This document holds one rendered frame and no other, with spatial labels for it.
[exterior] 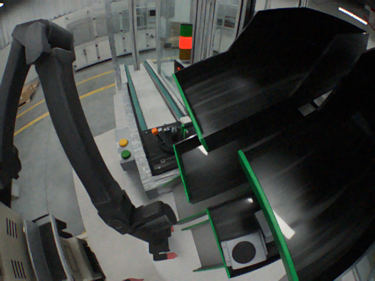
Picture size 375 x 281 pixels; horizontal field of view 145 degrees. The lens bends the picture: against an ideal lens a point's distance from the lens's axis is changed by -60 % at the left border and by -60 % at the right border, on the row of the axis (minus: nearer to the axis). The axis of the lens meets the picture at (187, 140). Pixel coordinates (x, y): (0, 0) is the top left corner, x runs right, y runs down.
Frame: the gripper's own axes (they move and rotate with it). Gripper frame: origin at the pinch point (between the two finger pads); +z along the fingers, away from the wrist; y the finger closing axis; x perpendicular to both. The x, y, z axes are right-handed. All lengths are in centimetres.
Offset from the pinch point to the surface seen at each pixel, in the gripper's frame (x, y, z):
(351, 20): -1068, 384, 0
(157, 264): 9.4, -6.0, 3.7
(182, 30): -36, 45, -51
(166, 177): -4.5, 22.2, -8.8
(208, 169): -22.4, 3.3, -23.9
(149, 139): -2.0, 39.7, -17.5
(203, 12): -70, 109, -65
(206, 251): -11.8, -6.5, -3.2
